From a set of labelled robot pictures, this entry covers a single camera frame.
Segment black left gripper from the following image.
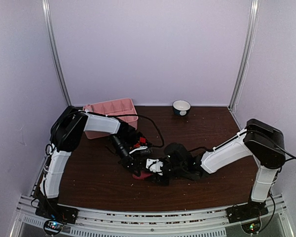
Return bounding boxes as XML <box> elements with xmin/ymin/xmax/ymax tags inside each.
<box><xmin>110</xmin><ymin>135</ymin><xmax>141</xmax><ymax>177</ymax></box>

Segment maroon purple striped sock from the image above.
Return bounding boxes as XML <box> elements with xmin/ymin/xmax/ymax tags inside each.
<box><xmin>132</xmin><ymin>171</ymin><xmax>153</xmax><ymax>180</ymax></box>

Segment black red yellow argyle sock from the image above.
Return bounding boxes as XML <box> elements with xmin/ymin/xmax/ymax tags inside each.
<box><xmin>132</xmin><ymin>132</ymin><xmax>152</xmax><ymax>149</ymax></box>

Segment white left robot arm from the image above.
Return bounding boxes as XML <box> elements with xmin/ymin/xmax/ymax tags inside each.
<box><xmin>37</xmin><ymin>106</ymin><xmax>154</xmax><ymax>219</ymax></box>

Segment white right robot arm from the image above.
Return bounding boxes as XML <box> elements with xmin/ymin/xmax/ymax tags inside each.
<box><xmin>145</xmin><ymin>118</ymin><xmax>286</xmax><ymax>218</ymax></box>

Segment pink divided organizer tray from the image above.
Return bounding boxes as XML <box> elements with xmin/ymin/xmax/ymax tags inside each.
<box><xmin>83</xmin><ymin>98</ymin><xmax>138</xmax><ymax>140</ymax></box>

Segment dark blue white bowl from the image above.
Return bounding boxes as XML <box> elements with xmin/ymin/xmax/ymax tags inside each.
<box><xmin>172</xmin><ymin>100</ymin><xmax>191</xmax><ymax>117</ymax></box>

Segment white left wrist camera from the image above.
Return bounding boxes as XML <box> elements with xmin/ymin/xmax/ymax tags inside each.
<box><xmin>129</xmin><ymin>146</ymin><xmax>148</xmax><ymax>154</ymax></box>

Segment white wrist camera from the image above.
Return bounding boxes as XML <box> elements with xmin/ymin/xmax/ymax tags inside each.
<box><xmin>129</xmin><ymin>146</ymin><xmax>148</xmax><ymax>154</ymax></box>
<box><xmin>146</xmin><ymin>159</ymin><xmax>164</xmax><ymax>176</ymax></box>

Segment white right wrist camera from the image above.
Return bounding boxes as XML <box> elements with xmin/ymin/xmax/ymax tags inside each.
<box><xmin>146</xmin><ymin>159</ymin><xmax>164</xmax><ymax>176</ymax></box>

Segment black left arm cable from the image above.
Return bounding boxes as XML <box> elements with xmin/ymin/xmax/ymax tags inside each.
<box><xmin>106</xmin><ymin>113</ymin><xmax>165</xmax><ymax>149</ymax></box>

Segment front aluminium rail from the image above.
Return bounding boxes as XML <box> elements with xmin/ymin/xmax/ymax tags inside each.
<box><xmin>11</xmin><ymin>194</ymin><xmax>296</xmax><ymax>237</ymax></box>

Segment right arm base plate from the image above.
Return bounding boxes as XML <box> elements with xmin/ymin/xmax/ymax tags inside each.
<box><xmin>225</xmin><ymin>202</ymin><xmax>268</xmax><ymax>223</ymax></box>

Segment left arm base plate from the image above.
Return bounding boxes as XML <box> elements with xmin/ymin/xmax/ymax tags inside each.
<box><xmin>35</xmin><ymin>202</ymin><xmax>78</xmax><ymax>224</ymax></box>

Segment left aluminium frame post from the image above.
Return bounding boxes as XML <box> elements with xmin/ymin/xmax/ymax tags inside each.
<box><xmin>41</xmin><ymin>0</ymin><xmax>72</xmax><ymax>106</ymax></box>

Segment aluminium frame post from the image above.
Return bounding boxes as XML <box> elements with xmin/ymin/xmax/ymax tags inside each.
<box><xmin>229</xmin><ymin>0</ymin><xmax>259</xmax><ymax>112</ymax></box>
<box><xmin>41</xmin><ymin>0</ymin><xmax>72</xmax><ymax>106</ymax></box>

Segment right aluminium frame post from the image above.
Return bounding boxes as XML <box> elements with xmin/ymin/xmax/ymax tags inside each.
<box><xmin>229</xmin><ymin>0</ymin><xmax>259</xmax><ymax>112</ymax></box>

